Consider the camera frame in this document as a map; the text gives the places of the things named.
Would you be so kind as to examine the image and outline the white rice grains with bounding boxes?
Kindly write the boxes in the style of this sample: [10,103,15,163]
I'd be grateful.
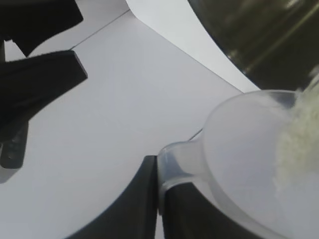
[274,74,319,195]

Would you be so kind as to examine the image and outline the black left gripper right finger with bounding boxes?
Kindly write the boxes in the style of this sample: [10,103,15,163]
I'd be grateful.
[161,181,240,239]

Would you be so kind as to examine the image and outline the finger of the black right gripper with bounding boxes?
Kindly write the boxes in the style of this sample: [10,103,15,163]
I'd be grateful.
[0,0,84,57]

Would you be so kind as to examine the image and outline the translucent plastic measuring cup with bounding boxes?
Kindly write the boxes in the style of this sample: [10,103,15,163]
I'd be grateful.
[157,89,319,239]

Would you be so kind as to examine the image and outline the stainless steel mixing bowl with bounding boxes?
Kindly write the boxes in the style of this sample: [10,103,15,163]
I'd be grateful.
[186,0,319,92]

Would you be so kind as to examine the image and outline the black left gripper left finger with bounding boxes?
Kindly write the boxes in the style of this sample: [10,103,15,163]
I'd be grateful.
[57,155,159,239]

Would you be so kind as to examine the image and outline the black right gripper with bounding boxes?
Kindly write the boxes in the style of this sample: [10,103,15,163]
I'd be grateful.
[0,49,88,170]

